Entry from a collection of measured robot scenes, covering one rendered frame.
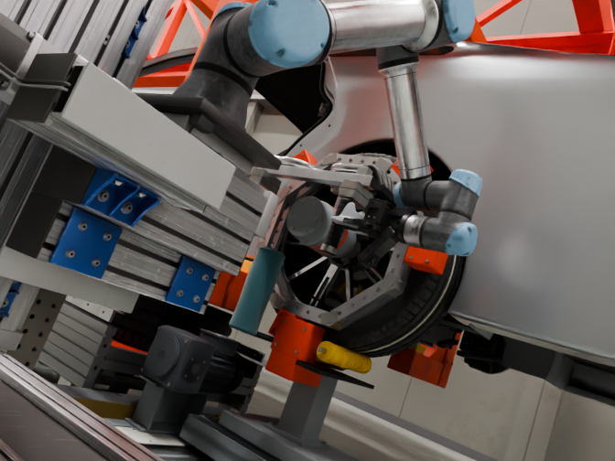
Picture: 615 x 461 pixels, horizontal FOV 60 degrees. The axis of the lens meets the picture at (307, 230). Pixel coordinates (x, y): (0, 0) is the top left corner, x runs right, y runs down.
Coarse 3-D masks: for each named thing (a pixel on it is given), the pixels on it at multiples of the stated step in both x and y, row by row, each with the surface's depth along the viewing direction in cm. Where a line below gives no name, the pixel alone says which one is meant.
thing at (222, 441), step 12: (192, 420) 169; (204, 420) 173; (216, 420) 173; (180, 432) 170; (192, 432) 168; (204, 432) 165; (216, 432) 163; (228, 432) 167; (192, 444) 166; (204, 444) 164; (216, 444) 161; (228, 444) 159; (240, 444) 162; (252, 444) 162; (216, 456) 159; (228, 456) 157; (240, 456) 155; (252, 456) 152; (264, 456) 156
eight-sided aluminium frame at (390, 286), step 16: (320, 160) 176; (336, 160) 172; (352, 160) 169; (368, 160) 165; (384, 160) 161; (288, 192) 179; (304, 192) 181; (288, 208) 183; (272, 224) 178; (272, 240) 178; (400, 256) 147; (400, 272) 146; (368, 288) 149; (384, 288) 146; (400, 288) 147; (272, 304) 166; (288, 304) 162; (304, 304) 159; (352, 304) 151; (368, 304) 148; (320, 320) 154; (336, 320) 151; (352, 320) 153
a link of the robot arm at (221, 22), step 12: (228, 12) 95; (216, 24) 95; (228, 24) 90; (216, 36) 93; (204, 48) 94; (216, 48) 93; (228, 48) 90; (204, 60) 93; (216, 60) 92; (228, 60) 92; (240, 72) 93; (252, 84) 96
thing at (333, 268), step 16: (320, 192) 185; (288, 240) 185; (368, 240) 168; (288, 256) 184; (304, 256) 193; (320, 256) 201; (288, 272) 181; (304, 272) 177; (336, 272) 170; (352, 272) 172; (368, 272) 163; (288, 288) 176; (304, 288) 185; (320, 288) 171; (352, 288) 166; (320, 304) 170
